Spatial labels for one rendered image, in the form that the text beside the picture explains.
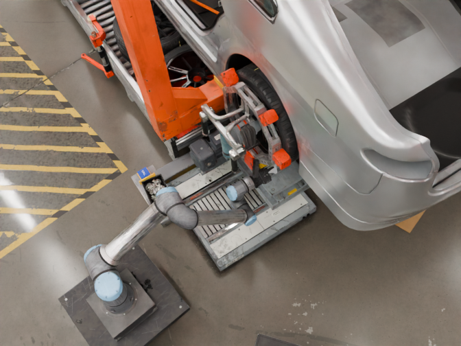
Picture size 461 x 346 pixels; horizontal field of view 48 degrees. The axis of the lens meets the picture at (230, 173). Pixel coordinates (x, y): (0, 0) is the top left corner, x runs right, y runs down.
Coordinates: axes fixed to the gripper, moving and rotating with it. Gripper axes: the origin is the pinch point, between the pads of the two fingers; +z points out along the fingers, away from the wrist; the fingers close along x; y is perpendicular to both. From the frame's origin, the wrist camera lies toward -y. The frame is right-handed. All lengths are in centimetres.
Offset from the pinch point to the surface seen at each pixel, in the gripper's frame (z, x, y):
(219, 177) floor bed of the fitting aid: -22, -70, 9
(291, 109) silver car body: 2, 51, -38
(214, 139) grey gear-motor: -16, -52, -22
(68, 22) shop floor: -47, -243, -153
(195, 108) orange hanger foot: -21, -43, -49
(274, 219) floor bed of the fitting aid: -8, -33, 46
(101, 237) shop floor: -118, -83, 7
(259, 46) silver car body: 2, 47, -74
